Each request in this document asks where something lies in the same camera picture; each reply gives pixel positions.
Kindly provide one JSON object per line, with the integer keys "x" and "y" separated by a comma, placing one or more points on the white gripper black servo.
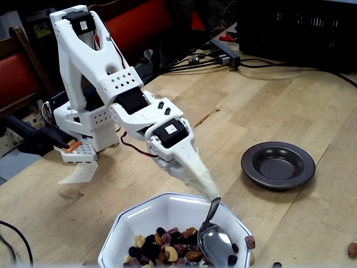
{"x": 182, "y": 151}

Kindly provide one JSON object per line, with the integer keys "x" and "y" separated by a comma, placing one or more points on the bent metal spoon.
{"x": 214, "y": 245}

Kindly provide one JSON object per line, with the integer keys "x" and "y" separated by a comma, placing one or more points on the dark brown plate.
{"x": 279, "y": 167}

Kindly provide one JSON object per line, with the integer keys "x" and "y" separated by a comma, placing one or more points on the single dark raisin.
{"x": 232, "y": 259}

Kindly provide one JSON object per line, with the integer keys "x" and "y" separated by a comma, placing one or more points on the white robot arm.
{"x": 83, "y": 56}

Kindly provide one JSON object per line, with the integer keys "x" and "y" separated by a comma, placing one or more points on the white octagonal bowl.
{"x": 167, "y": 212}

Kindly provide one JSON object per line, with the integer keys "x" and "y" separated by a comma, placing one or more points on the mixed nuts and dried fruit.
{"x": 173, "y": 248}

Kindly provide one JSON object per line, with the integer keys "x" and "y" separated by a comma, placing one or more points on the purple dried fruit cube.
{"x": 250, "y": 242}

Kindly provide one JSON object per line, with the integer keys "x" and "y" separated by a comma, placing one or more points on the pale cashew piece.
{"x": 252, "y": 259}

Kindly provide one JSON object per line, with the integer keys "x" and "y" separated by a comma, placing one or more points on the beige masking tape piece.
{"x": 81, "y": 173}

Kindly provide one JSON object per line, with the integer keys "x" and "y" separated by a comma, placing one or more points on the small white connector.
{"x": 195, "y": 60}

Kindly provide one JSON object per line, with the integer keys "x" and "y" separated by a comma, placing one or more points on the grey usb hub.
{"x": 224, "y": 53}

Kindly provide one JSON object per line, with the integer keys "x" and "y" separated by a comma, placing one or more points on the red alligator clip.
{"x": 227, "y": 37}

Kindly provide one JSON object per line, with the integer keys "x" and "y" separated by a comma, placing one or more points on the wooden chair red cushion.
{"x": 14, "y": 78}
{"x": 139, "y": 30}

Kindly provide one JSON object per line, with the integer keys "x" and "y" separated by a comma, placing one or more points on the black clamp orange tip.
{"x": 42, "y": 136}

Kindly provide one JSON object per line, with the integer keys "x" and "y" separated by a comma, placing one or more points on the black plastic crate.
{"x": 293, "y": 33}

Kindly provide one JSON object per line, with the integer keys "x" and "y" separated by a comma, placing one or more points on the brown almond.
{"x": 352, "y": 249}

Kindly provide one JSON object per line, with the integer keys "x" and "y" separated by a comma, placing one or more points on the printed cardboard box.
{"x": 8, "y": 142}

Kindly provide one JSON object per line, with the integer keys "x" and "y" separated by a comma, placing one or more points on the yellow packet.
{"x": 42, "y": 31}

